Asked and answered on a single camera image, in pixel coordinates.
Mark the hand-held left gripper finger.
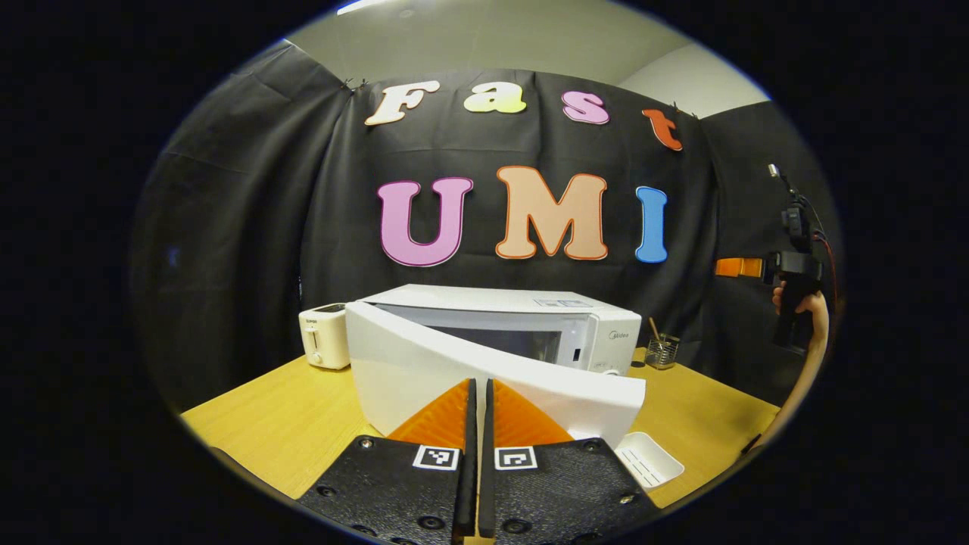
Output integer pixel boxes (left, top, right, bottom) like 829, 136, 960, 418
297, 378, 478, 545
478, 378, 663, 545

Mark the white microwave oven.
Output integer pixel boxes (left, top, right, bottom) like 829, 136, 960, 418
344, 284, 647, 450

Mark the white food tray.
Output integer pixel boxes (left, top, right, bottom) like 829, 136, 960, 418
614, 431, 686, 491

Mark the white toaster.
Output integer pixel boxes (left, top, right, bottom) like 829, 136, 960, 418
298, 303, 352, 371

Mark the wire utensil holder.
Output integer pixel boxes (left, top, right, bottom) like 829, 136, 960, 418
645, 333, 681, 371

